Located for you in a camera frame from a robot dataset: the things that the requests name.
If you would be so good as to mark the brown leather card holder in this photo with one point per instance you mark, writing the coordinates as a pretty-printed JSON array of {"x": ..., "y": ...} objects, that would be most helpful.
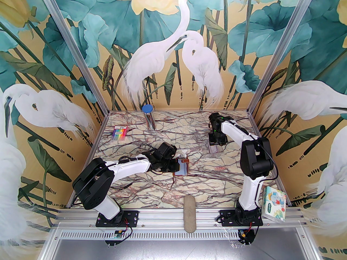
[{"x": 183, "y": 168}]

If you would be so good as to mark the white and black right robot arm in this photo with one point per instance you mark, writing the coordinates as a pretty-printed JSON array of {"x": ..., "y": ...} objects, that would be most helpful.
[{"x": 250, "y": 194}]

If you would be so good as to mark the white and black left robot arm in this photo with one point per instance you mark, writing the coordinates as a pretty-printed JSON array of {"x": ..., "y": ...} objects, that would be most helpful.
[{"x": 130, "y": 168}]

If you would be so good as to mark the crumpled clear plastic wrap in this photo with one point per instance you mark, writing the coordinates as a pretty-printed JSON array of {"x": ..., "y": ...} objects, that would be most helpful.
[{"x": 184, "y": 153}]

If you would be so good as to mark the beige oblong pad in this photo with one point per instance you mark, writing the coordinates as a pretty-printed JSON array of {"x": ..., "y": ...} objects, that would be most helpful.
[{"x": 189, "y": 213}]

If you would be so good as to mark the pack of coloured markers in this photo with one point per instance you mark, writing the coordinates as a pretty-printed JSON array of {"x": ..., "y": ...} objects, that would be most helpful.
[{"x": 119, "y": 133}]

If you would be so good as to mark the clear jar with blue lid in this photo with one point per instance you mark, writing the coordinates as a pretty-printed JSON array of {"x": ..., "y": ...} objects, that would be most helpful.
[{"x": 147, "y": 109}]

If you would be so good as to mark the printed tissue pack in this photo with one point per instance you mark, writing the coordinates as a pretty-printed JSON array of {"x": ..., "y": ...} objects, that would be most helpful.
[{"x": 273, "y": 204}]

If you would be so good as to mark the slotted metal panel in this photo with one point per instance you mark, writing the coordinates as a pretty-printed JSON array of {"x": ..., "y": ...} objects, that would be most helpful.
[{"x": 176, "y": 250}]

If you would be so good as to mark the small green circuit board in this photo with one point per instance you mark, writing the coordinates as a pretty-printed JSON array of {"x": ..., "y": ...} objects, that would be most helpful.
[{"x": 118, "y": 234}]

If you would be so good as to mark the small board with yellow connector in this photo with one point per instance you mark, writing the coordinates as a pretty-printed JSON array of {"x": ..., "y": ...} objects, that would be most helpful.
[{"x": 244, "y": 236}]

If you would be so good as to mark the aluminium table side rail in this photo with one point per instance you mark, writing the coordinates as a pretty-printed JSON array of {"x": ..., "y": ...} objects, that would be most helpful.
[
  {"x": 94, "y": 142},
  {"x": 255, "y": 126}
]

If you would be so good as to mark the aluminium front rail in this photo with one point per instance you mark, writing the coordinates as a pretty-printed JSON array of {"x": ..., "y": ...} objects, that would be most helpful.
[{"x": 162, "y": 215}]

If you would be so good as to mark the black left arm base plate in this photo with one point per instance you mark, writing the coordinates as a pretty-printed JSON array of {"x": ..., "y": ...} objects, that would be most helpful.
[{"x": 132, "y": 217}]

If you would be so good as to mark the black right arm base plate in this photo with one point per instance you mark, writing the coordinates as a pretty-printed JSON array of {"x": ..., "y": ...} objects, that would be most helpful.
[{"x": 226, "y": 217}]

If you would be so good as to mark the aluminium frame post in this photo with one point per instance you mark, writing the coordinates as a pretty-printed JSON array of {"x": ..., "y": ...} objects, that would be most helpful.
[
  {"x": 279, "y": 47},
  {"x": 75, "y": 47}
]

